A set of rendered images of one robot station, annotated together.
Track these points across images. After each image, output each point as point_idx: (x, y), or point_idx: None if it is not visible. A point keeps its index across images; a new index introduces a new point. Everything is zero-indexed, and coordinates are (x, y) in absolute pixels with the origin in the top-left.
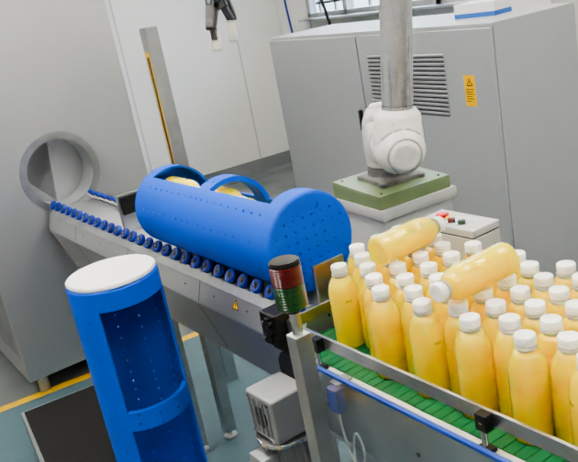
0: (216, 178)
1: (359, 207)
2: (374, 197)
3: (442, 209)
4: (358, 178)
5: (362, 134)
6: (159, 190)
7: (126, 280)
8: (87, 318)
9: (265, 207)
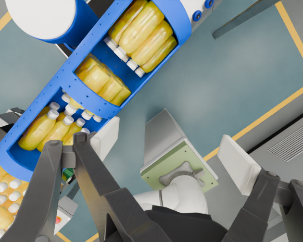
0: (77, 87)
1: (159, 156)
2: (145, 173)
3: None
4: (183, 162)
5: (183, 192)
6: (111, 10)
7: (19, 27)
8: None
9: (5, 146)
